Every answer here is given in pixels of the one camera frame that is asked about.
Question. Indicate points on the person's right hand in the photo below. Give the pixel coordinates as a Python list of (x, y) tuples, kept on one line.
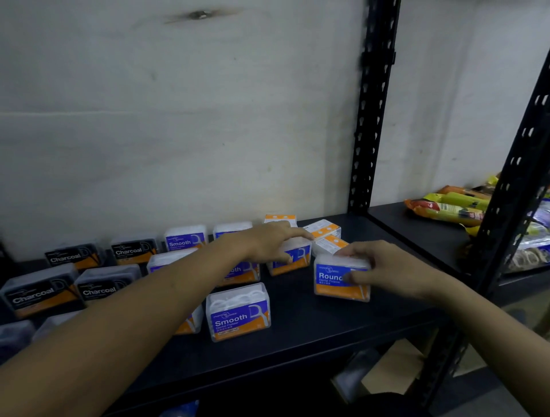
[(395, 272)]

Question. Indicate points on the person's left hand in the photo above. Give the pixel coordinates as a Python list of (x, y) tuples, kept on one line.
[(262, 242)]

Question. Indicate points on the blue label dental floss box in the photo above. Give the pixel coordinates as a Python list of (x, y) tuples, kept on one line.
[(167, 257), (242, 272), (279, 268), (238, 318), (331, 283), (191, 322)]

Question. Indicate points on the black metal shelf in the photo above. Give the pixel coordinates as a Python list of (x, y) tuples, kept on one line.
[(322, 326)]

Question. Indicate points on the person's left forearm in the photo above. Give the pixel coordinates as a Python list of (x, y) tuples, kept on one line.
[(107, 335)]

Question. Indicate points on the person's right forearm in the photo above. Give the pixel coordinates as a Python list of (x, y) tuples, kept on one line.
[(507, 343)]

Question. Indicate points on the pile of colourful snack packets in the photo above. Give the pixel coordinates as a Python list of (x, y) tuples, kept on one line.
[(447, 212)]

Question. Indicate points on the clear plastic packet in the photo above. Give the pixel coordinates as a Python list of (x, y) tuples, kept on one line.
[(528, 260)]

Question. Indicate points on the blue plastic packet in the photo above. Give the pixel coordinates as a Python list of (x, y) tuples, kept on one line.
[(541, 219)]

